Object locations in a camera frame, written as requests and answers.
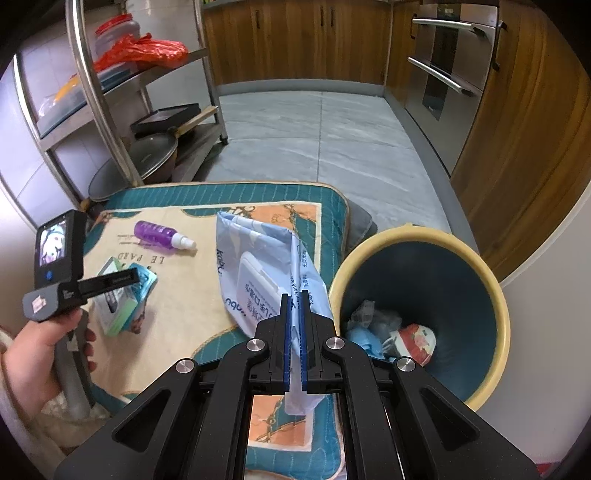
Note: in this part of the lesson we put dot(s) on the red plastic bag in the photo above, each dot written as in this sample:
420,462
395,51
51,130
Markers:
143,50

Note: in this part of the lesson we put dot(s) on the barcode snack wrapper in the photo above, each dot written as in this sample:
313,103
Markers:
380,322

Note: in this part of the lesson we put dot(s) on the wooden kitchen cabinets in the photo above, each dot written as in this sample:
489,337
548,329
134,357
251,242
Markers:
498,92

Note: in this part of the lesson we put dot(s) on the stainless steel oven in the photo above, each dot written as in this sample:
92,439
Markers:
449,71

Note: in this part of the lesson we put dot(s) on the teal orange patterned mat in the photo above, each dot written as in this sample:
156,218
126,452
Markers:
185,315

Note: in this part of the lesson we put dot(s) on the red white wrapper in bin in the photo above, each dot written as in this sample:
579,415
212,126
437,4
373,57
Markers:
415,341

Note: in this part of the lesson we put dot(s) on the teal foil packet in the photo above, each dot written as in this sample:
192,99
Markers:
141,292

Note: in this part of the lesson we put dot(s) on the purple spray bottle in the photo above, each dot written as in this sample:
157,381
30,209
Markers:
162,237

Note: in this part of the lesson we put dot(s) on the black box on rack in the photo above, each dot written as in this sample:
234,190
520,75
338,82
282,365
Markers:
164,119

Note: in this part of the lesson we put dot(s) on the teal yellow-rimmed trash bin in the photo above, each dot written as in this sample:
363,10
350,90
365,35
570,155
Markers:
432,278

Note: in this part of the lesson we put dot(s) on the light blue wet wipes pack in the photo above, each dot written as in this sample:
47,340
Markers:
257,263

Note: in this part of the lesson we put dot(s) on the wooden cutting board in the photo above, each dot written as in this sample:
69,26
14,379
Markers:
194,121

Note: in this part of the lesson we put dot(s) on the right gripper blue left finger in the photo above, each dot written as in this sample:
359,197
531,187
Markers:
285,313

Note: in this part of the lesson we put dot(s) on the dark pan lid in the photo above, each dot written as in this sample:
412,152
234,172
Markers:
154,157

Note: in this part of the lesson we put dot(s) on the blue face mask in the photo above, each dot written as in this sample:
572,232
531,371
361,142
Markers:
368,341

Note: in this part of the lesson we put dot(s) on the stainless steel rack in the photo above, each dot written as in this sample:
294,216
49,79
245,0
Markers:
48,182

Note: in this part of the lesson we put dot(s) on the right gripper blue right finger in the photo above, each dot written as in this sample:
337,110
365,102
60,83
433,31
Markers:
302,337

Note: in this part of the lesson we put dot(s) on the white medicine box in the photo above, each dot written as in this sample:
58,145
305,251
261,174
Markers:
112,309

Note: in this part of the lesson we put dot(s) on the person's left hand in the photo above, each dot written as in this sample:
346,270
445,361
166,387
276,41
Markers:
28,363

